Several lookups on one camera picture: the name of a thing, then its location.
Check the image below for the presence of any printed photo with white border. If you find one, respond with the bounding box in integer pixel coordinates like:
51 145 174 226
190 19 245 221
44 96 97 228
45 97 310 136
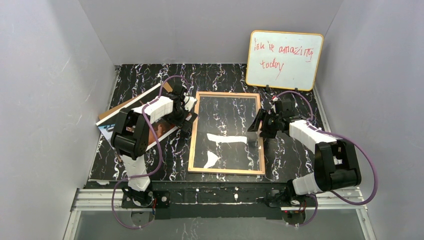
95 82 194 152

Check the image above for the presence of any clear plastic sheet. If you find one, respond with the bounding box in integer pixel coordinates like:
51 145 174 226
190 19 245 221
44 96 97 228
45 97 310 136
194 96 261 170

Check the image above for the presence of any white wooden picture frame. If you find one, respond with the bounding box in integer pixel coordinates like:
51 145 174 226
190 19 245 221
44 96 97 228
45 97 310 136
187 91 266 176

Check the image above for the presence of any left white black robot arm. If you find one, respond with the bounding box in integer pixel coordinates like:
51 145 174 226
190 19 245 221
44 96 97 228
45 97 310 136
109 83 198 208

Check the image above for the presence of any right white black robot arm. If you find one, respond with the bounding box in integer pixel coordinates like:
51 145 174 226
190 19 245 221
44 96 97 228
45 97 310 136
247 98 362 207

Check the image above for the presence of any black marble pattern mat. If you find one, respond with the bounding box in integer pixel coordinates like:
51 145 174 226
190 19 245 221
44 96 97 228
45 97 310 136
85 63 342 184

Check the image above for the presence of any brown cardboard backing board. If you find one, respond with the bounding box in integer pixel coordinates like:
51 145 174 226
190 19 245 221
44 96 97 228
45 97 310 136
96 83 173 128

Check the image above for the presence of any yellow rimmed whiteboard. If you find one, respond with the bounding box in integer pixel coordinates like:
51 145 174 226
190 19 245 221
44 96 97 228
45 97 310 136
245 30 324 91

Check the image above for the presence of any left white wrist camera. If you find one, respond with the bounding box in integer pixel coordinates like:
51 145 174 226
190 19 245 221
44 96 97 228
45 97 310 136
183 96 198 112

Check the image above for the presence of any aluminium rail base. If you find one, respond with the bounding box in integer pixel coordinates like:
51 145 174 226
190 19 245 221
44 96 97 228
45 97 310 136
64 182 376 240

